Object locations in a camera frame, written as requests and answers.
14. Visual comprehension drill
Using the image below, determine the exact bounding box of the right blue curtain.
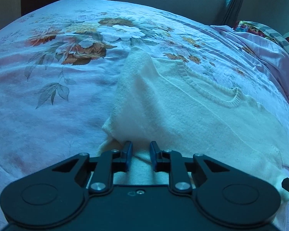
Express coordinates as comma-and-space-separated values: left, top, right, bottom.
216, 0, 244, 27

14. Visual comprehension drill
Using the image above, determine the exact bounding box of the floral pink bed sheet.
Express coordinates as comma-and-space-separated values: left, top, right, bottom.
0, 0, 289, 229

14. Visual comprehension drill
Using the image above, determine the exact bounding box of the pink crumpled blanket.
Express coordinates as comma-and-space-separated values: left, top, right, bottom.
211, 26, 289, 104

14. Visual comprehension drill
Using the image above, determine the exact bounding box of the striped floral pillow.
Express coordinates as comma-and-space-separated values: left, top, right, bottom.
233, 20, 289, 55

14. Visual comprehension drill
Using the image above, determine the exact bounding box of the cream knit sweater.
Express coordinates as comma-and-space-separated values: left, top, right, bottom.
100, 47, 289, 202

